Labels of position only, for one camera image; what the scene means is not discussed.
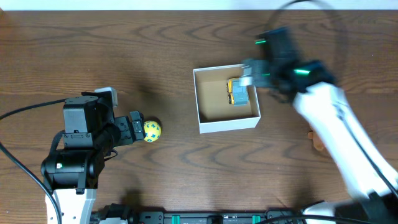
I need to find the yellow grey toy truck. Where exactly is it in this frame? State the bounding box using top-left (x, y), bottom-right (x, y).
top-left (226, 78), bottom-right (249, 106)

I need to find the brown plush toy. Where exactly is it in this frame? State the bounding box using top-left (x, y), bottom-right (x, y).
top-left (307, 131), bottom-right (325, 152)

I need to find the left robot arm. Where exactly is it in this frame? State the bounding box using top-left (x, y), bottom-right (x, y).
top-left (41, 91), bottom-right (145, 223)

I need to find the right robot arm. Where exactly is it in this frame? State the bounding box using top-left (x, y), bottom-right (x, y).
top-left (240, 28), bottom-right (397, 223)

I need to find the yellow ball with blue letters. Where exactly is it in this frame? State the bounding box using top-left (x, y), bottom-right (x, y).
top-left (144, 121), bottom-right (162, 142)

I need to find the white cardboard box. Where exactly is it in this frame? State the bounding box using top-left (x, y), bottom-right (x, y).
top-left (193, 64), bottom-right (261, 134)

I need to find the right black cable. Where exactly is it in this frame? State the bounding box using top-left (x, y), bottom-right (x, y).
top-left (266, 0), bottom-right (351, 69)

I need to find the black cable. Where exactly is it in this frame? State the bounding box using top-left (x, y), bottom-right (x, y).
top-left (0, 98), bottom-right (71, 224)
top-left (266, 0), bottom-right (351, 69)

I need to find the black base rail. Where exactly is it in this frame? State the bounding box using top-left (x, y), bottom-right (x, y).
top-left (89, 203), bottom-right (295, 224)

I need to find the left black cable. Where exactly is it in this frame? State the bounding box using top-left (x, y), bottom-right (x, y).
top-left (0, 98), bottom-right (71, 224)

